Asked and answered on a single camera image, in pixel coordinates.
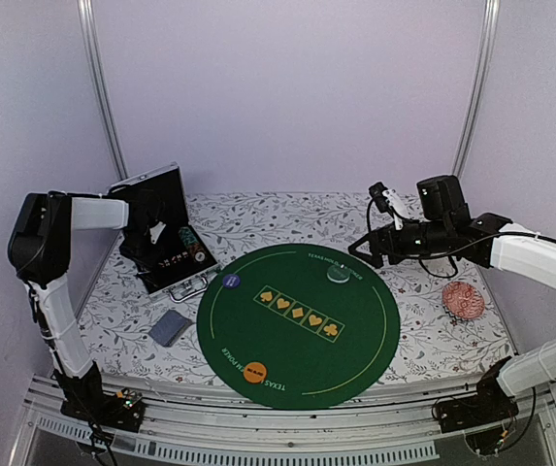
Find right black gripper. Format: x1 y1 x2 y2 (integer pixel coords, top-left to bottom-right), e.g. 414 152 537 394
349 218 452 268

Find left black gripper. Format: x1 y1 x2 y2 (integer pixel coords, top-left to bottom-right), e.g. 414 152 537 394
120 226 165 271

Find aluminium poker chip case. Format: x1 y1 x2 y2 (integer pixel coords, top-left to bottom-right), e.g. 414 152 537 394
108 162 220 303

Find blue playing card deck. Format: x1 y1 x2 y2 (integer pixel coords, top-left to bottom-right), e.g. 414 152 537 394
148 309 192 348

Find purple small blind button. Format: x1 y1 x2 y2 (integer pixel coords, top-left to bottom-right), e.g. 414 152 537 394
222 274 241 289

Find orange big blind button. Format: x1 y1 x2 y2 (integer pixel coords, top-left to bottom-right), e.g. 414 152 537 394
243 361 268 384

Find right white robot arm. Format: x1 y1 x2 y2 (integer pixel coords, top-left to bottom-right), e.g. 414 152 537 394
348 175 556 423

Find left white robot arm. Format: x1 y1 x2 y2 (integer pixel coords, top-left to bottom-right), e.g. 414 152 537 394
8 189 166 384

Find red dice row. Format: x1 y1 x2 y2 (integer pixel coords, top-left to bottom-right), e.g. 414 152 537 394
158 253 190 268

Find green poker chip stack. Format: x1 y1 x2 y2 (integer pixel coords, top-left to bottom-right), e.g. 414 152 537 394
179 226 201 255

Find red patterned small bowl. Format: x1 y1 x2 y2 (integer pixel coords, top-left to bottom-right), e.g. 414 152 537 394
442 282 485 321

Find floral patterned table cover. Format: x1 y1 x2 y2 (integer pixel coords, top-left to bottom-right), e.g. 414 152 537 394
79 192 515 385

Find round green poker mat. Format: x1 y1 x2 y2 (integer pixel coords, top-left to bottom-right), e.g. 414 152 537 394
196 244 401 411

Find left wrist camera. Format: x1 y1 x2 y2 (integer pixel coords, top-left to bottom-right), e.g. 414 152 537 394
148 221 166 244

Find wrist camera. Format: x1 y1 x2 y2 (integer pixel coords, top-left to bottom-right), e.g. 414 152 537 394
148 221 166 244
369 182 408 231

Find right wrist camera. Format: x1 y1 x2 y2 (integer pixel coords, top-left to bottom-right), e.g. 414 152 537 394
369 182 408 231

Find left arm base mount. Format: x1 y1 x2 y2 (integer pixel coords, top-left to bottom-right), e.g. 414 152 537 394
60 385 146 433

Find aluminium front rail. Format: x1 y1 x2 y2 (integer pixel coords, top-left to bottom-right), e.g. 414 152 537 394
10 376 556 465

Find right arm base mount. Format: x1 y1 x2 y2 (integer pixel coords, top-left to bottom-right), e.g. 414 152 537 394
432 384 519 433

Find left aluminium frame post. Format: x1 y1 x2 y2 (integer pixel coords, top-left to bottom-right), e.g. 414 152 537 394
77 0 128 180

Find aluminium frame post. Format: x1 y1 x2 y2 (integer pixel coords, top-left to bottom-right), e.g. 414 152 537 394
452 0 501 179
77 0 128 180

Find right aluminium frame post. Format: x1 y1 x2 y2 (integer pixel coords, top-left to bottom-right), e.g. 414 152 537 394
452 0 501 179

